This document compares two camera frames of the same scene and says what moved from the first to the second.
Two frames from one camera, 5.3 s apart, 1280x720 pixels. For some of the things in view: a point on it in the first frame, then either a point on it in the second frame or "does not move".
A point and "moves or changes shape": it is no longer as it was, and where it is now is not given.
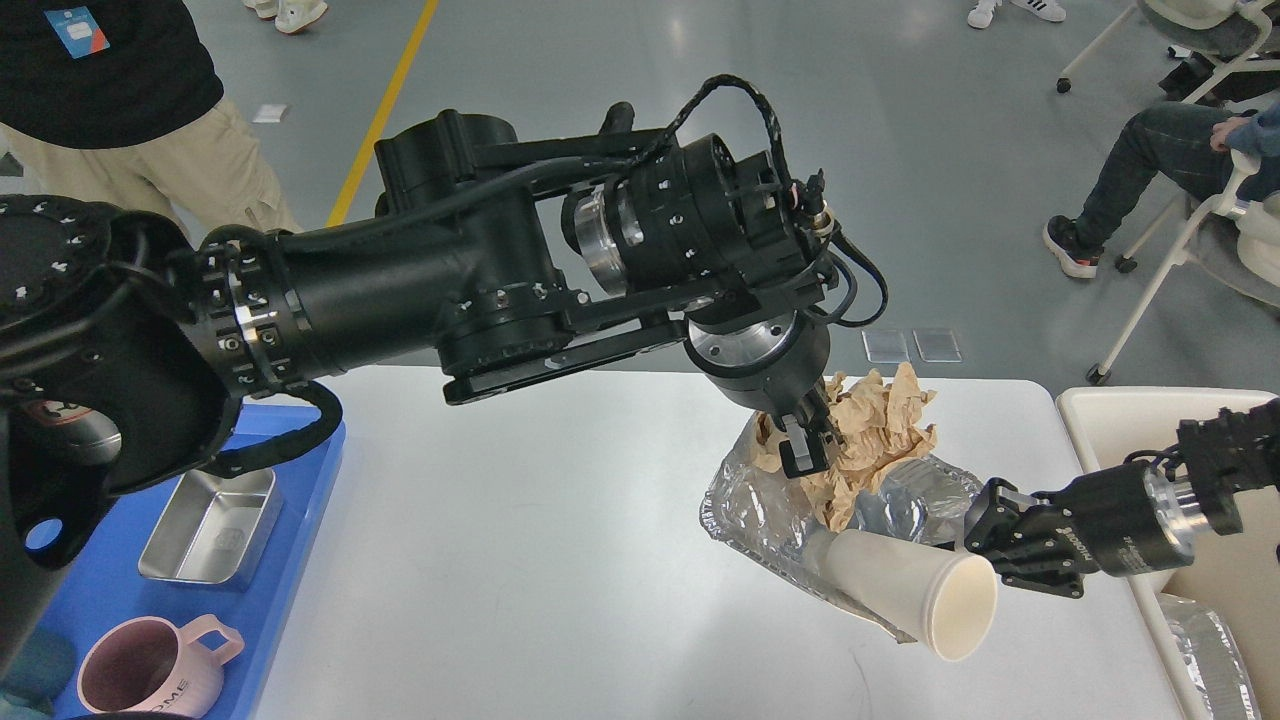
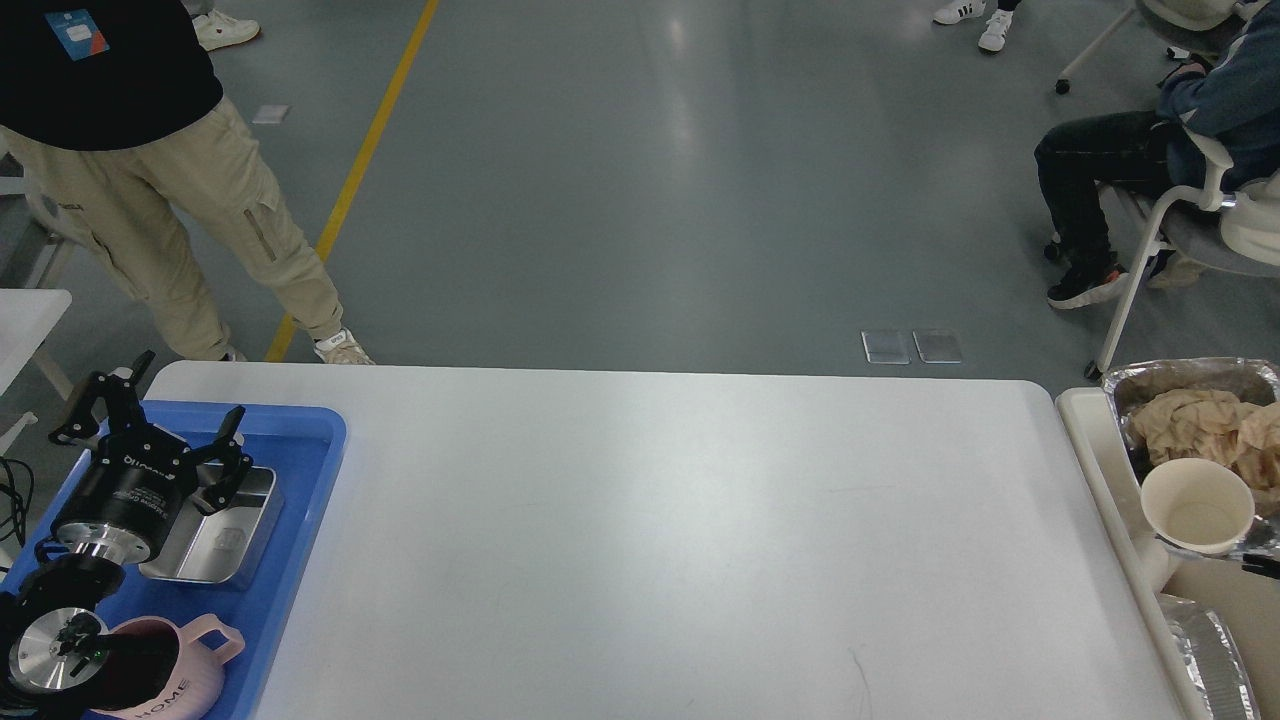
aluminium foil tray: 778,519 to 1224,410
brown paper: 881,421 to 1193,424
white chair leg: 1242,162 to 1213,196
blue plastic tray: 103,584 does not move
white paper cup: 947,597 moves or changes shape
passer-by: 290,15 to 213,28
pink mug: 159,665 does not move
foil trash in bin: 1216,662 does not move
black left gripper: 778,359 to 131,497
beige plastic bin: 1237,574 does not move
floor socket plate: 889,346 does not move
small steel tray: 215,529 does not move
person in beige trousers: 118,102 does not move
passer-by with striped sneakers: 981,15 to 993,37
